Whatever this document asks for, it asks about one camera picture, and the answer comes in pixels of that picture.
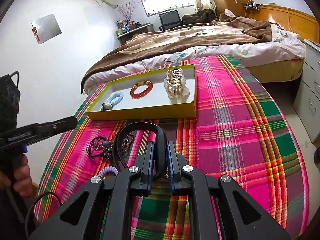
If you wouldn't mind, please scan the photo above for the blue spiral hair tie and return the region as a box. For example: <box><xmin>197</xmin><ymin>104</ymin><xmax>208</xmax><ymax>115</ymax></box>
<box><xmin>106</xmin><ymin>91</ymin><xmax>124</xmax><ymax>107</ymax></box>

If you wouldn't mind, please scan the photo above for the black wrist band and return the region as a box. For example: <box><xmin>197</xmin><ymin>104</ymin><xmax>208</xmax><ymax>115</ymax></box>
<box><xmin>112</xmin><ymin>122</ymin><xmax>168</xmax><ymax>184</ymax></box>

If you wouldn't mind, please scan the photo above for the dark clothes pile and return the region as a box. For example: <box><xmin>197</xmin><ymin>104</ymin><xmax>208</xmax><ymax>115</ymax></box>
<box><xmin>182</xmin><ymin>9</ymin><xmax>216</xmax><ymax>24</ymax></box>

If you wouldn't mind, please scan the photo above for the plaid pink green tablecloth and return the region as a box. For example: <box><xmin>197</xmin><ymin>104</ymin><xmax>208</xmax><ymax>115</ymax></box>
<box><xmin>35</xmin><ymin>56</ymin><xmax>309</xmax><ymax>239</ymax></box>

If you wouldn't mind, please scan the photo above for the bed with white sheet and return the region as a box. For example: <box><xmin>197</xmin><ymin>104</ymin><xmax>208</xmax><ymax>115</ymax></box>
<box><xmin>82</xmin><ymin>22</ymin><xmax>306</xmax><ymax>94</ymax></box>

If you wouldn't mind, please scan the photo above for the yellow shallow cardboard box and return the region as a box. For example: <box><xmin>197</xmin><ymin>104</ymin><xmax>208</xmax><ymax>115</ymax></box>
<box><xmin>86</xmin><ymin>64</ymin><xmax>197</xmax><ymax>121</ymax></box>

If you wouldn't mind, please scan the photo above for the dark wooden bead bracelet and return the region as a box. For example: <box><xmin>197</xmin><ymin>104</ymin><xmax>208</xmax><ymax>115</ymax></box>
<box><xmin>109</xmin><ymin>133</ymin><xmax>136</xmax><ymax>160</ymax></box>

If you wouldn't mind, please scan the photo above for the dried branch bouquet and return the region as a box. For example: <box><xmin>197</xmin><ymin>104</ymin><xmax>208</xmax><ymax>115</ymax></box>
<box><xmin>117</xmin><ymin>0</ymin><xmax>139</xmax><ymax>22</ymax></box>

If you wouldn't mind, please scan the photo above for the black cable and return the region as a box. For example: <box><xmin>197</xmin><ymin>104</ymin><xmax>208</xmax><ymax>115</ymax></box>
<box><xmin>24</xmin><ymin>191</ymin><xmax>62</xmax><ymax>230</ymax></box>

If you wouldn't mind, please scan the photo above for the purple spiral hair tie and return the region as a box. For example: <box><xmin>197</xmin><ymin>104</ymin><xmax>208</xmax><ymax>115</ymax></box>
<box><xmin>97</xmin><ymin>166</ymin><xmax>119</xmax><ymax>179</ymax></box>

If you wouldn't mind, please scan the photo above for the person's left hand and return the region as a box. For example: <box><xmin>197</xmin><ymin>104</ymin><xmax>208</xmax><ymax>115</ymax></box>
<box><xmin>13</xmin><ymin>154</ymin><xmax>33</xmax><ymax>197</ymax></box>

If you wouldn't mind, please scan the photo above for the brown fleece blanket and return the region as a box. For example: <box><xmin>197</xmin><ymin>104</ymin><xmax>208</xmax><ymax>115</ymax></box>
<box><xmin>80</xmin><ymin>13</ymin><xmax>272</xmax><ymax>93</ymax></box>

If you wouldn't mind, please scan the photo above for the black office chair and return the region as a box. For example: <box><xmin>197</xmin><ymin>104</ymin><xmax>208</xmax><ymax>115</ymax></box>
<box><xmin>159</xmin><ymin>10</ymin><xmax>183</xmax><ymax>31</ymax></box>

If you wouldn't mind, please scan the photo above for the grey wall panel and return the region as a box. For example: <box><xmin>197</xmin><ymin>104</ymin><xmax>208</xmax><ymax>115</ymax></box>
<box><xmin>31</xmin><ymin>14</ymin><xmax>62</xmax><ymax>44</ymax></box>

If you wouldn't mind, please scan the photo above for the wooden headboard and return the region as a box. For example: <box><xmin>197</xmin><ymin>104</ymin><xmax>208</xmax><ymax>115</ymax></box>
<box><xmin>249</xmin><ymin>4</ymin><xmax>319</xmax><ymax>43</ymax></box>

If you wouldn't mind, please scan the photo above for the red bead bracelet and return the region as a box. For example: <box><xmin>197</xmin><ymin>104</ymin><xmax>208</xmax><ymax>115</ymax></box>
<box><xmin>130</xmin><ymin>80</ymin><xmax>154</xmax><ymax>99</ymax></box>

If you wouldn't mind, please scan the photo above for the grey drawer cabinet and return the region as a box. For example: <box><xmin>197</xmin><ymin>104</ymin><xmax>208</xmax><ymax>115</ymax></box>
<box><xmin>293</xmin><ymin>39</ymin><xmax>320</xmax><ymax>142</ymax></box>

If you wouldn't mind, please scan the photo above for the desk with bottles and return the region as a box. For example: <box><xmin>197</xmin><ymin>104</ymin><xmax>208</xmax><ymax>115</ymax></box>
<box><xmin>116</xmin><ymin>20</ymin><xmax>155</xmax><ymax>45</ymax></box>

